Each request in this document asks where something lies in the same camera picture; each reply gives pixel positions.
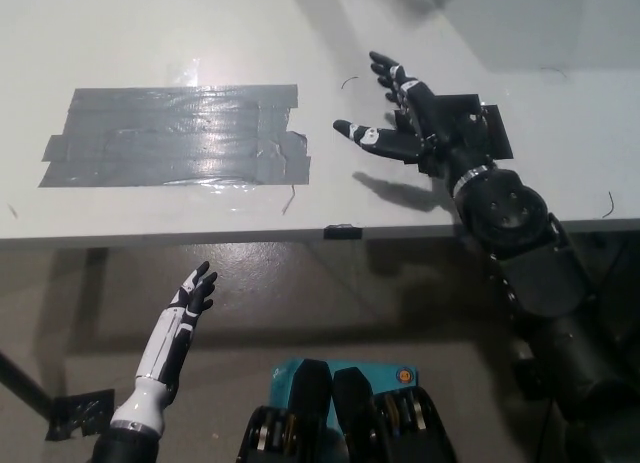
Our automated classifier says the black and teal robot torso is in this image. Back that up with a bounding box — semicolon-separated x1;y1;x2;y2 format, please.
239;358;459;463

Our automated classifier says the black table leg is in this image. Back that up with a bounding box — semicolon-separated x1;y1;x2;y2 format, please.
0;350;56;425

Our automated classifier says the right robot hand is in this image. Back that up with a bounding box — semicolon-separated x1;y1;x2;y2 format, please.
333;51;494;182

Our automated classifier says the grey duct tape patch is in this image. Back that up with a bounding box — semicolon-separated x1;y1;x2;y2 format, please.
38;84;312;188

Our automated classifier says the small black tape strip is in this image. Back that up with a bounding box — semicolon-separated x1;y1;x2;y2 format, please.
323;223;364;242

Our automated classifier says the black tape square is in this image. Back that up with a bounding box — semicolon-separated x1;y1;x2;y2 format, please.
393;102;516;161

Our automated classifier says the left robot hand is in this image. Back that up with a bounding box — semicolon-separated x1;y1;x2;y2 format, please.
134;261;219;385

